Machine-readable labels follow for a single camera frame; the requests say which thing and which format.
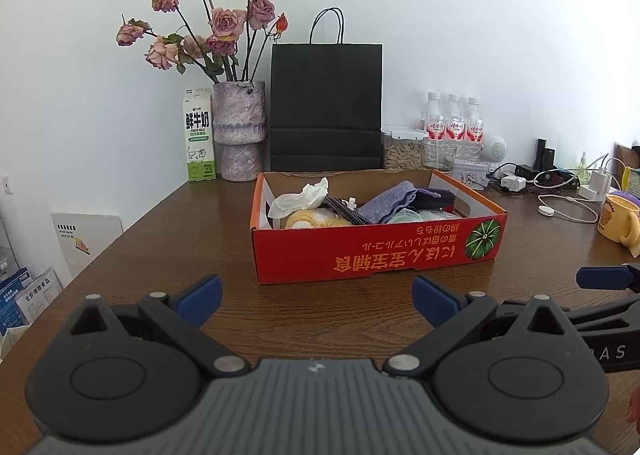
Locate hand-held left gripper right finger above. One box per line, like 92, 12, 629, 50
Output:
382, 274, 566, 378

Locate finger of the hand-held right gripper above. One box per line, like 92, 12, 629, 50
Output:
492, 296, 640, 337
576, 263, 640, 294

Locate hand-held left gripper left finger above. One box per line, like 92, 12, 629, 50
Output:
67, 274, 251, 378

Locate red cardboard box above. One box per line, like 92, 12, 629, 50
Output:
249, 168, 509, 285

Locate bagged face mask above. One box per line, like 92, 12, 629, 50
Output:
387, 208, 426, 225

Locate dark blue pouch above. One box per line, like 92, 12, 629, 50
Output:
415, 188, 458, 211

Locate purple knitted cloth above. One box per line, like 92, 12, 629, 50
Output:
357, 180, 417, 225

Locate braided black grey cable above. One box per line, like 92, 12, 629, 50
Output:
322, 195, 374, 226

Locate yellow white plush toy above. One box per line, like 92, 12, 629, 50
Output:
282, 208, 356, 230

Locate large white tissue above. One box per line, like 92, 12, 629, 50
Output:
268, 178, 330, 219

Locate clear seed container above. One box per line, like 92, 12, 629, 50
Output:
381, 126, 426, 171

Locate yellow mug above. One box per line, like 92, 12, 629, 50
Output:
597, 194, 640, 247

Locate green packet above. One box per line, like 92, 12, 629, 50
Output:
620, 165, 640, 199

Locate white cardboard panel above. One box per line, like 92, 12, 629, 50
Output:
51, 212, 124, 286

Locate white printed tin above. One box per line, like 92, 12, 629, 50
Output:
452, 158, 491, 191

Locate black upright device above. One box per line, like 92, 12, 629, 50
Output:
534, 138, 556, 171

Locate clear glass cup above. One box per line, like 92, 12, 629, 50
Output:
422, 140, 458, 174

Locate white printed box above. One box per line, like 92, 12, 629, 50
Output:
15, 267, 61, 321

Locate white round speaker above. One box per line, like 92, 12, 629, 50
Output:
481, 132, 510, 166

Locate white green milk carton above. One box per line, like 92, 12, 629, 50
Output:
181, 88, 217, 182

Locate purple mottled vase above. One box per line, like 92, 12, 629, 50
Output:
212, 80, 267, 182

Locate clear water bottle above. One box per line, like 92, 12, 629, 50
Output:
464, 96, 485, 146
444, 94, 466, 143
422, 92, 446, 143

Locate blue box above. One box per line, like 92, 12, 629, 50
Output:
0, 270, 33, 332

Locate black paper bag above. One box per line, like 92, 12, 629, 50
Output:
269, 8, 383, 172

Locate dried rose bouquet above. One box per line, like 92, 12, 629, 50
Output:
116, 0, 290, 83

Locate white cable with puck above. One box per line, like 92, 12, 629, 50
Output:
537, 192, 601, 224

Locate white wall charger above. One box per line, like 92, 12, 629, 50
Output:
579, 169, 609, 201

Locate black cables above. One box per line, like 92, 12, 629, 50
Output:
487, 162, 581, 196

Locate wire rack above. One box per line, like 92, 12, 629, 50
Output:
0, 215, 21, 282

